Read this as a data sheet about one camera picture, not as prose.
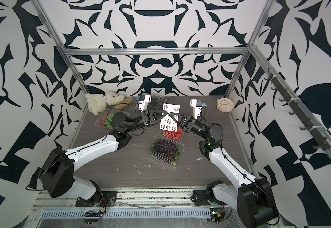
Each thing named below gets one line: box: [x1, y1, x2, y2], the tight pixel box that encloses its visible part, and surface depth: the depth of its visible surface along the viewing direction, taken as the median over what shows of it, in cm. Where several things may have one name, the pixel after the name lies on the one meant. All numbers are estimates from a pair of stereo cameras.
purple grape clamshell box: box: [148, 135, 186, 169], surface depth 87 cm
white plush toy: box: [85, 90, 125, 116], surface depth 109 cm
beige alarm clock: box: [215, 97, 235, 114], surface depth 114 cm
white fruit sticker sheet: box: [159, 103, 181, 133], surface depth 63 cm
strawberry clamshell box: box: [162, 126, 184, 141], surface depth 93 cm
